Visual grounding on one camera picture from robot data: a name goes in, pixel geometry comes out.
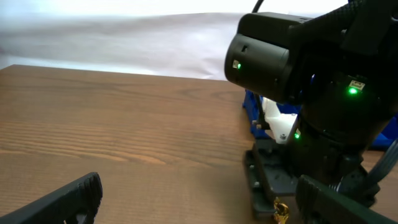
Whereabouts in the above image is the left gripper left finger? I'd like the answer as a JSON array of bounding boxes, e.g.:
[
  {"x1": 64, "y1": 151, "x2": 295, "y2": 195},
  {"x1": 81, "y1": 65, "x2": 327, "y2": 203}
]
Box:
[{"x1": 0, "y1": 172, "x2": 104, "y2": 224}]

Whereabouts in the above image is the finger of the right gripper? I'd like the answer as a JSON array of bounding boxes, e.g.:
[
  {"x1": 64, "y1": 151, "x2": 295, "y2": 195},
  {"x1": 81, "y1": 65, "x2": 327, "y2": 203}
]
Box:
[{"x1": 243, "y1": 139, "x2": 299, "y2": 220}]

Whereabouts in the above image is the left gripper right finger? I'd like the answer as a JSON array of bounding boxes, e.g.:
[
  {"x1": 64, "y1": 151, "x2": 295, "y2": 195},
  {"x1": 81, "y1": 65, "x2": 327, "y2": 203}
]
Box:
[{"x1": 294, "y1": 174, "x2": 398, "y2": 224}]

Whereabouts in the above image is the gold candy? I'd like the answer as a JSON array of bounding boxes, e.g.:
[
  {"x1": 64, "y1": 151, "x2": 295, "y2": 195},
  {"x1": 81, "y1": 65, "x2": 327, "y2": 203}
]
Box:
[{"x1": 272, "y1": 197, "x2": 290, "y2": 224}]

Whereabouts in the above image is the blue tray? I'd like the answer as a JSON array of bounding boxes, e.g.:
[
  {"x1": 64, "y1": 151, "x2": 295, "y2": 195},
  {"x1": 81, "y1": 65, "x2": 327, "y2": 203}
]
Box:
[{"x1": 242, "y1": 89, "x2": 398, "y2": 151}]

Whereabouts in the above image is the black cable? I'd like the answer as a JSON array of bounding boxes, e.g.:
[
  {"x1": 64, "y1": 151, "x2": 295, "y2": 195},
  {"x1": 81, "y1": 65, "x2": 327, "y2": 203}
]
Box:
[{"x1": 251, "y1": 0, "x2": 398, "y2": 190}]

